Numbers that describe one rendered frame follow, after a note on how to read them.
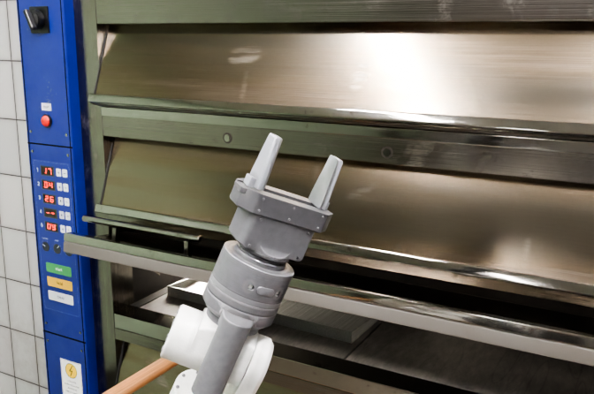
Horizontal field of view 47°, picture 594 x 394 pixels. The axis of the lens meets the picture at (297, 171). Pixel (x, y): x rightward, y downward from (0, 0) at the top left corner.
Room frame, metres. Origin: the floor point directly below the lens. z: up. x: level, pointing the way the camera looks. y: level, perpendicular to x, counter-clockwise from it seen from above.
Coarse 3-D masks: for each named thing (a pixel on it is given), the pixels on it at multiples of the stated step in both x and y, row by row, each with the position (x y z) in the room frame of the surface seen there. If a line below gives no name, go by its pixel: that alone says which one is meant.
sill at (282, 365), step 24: (120, 312) 1.60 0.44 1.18; (144, 312) 1.60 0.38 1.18; (288, 360) 1.35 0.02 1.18; (312, 360) 1.34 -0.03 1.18; (336, 360) 1.34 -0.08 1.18; (336, 384) 1.29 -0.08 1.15; (360, 384) 1.27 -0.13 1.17; (384, 384) 1.24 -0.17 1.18; (408, 384) 1.24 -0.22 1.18; (432, 384) 1.24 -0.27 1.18
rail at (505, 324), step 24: (72, 240) 1.45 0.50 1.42; (96, 240) 1.41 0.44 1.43; (192, 264) 1.29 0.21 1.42; (312, 288) 1.16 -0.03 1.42; (336, 288) 1.13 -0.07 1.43; (432, 312) 1.05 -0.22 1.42; (456, 312) 1.03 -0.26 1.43; (480, 312) 1.03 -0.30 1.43; (528, 336) 0.98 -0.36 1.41; (552, 336) 0.96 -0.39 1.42; (576, 336) 0.94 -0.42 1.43
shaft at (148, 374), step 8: (160, 360) 1.28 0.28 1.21; (168, 360) 1.29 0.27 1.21; (144, 368) 1.25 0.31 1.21; (152, 368) 1.25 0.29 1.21; (160, 368) 1.26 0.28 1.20; (168, 368) 1.28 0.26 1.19; (136, 376) 1.22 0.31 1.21; (144, 376) 1.23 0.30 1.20; (152, 376) 1.24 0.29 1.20; (120, 384) 1.19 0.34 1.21; (128, 384) 1.19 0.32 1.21; (136, 384) 1.20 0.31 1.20; (144, 384) 1.22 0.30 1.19; (104, 392) 1.16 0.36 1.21; (112, 392) 1.16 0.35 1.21; (120, 392) 1.17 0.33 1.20; (128, 392) 1.18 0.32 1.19
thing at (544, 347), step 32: (96, 256) 1.41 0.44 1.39; (128, 256) 1.37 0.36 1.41; (288, 288) 1.18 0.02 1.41; (384, 288) 1.22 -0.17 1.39; (416, 288) 1.23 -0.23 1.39; (384, 320) 1.08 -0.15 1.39; (416, 320) 1.06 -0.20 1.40; (448, 320) 1.04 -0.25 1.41; (544, 320) 1.07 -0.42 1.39; (576, 320) 1.08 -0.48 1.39; (544, 352) 0.96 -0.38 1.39; (576, 352) 0.94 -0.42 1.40
